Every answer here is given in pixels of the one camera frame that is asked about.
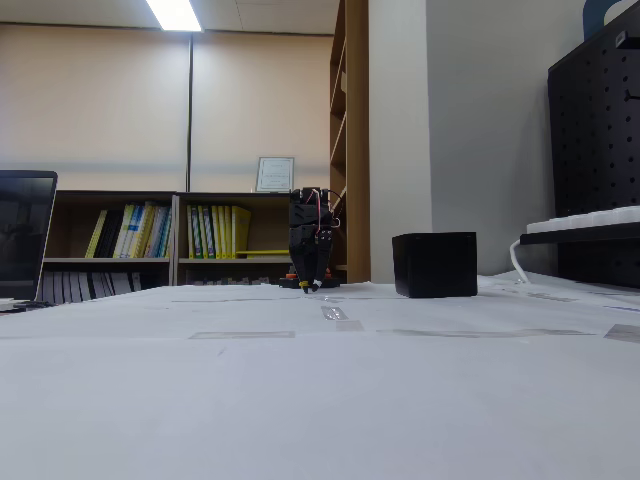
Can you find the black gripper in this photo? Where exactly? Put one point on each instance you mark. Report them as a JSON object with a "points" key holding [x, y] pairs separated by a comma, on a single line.
{"points": [[303, 239]]}

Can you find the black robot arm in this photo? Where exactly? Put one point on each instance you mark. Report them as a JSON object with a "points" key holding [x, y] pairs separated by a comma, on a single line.
{"points": [[302, 210]]}

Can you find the black open box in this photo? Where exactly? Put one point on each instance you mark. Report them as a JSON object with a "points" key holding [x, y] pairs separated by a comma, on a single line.
{"points": [[435, 265]]}

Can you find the yellow flat folder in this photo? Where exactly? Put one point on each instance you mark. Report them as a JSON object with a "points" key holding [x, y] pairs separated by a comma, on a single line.
{"points": [[262, 252]]}

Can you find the wide yellow binder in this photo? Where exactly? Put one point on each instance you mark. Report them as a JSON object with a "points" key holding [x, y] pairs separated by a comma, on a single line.
{"points": [[241, 232]]}

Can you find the framed certificate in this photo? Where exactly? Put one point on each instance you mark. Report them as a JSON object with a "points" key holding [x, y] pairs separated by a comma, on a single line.
{"points": [[272, 175]]}

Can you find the yellow green binder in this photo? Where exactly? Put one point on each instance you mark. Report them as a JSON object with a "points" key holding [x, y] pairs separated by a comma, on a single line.
{"points": [[202, 232], [191, 232]]}

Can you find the white paper table cover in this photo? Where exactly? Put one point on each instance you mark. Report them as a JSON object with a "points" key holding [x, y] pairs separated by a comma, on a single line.
{"points": [[320, 400]]}

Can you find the low wooden bookshelf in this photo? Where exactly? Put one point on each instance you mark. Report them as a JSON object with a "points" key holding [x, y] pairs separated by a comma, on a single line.
{"points": [[70, 225], [182, 225]]}

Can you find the blue white books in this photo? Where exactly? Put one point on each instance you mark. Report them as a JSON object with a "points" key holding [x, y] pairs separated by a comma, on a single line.
{"points": [[152, 230]]}

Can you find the beige roller blind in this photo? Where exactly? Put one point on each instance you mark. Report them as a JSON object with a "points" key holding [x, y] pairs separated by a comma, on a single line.
{"points": [[260, 100], [90, 100]]}

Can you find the yellow white book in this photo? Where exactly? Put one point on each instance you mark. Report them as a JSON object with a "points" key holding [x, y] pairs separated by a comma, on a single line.
{"points": [[125, 230]]}

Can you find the black binders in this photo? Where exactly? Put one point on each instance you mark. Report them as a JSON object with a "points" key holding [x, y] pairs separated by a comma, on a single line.
{"points": [[110, 235]]}

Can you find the yellow slim book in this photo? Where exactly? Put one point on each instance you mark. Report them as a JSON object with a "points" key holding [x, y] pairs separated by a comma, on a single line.
{"points": [[96, 235]]}

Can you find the tall wooden bookshelf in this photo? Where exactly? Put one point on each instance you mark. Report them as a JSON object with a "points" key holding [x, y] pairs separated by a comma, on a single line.
{"points": [[357, 50]]}

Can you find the grey binder row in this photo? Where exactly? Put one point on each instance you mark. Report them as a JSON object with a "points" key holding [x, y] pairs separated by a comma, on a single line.
{"points": [[85, 287]]}

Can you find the ceiling light panel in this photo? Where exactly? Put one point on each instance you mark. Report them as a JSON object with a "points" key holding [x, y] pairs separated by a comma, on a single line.
{"points": [[175, 15]]}

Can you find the dark laptop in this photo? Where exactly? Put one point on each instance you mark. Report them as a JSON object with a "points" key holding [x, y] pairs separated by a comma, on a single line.
{"points": [[22, 235]]}

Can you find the black pegboard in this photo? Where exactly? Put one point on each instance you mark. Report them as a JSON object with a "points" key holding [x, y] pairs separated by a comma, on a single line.
{"points": [[595, 125]]}

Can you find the dark blue round object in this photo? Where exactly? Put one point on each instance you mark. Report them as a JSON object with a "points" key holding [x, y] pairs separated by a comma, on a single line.
{"points": [[595, 15]]}

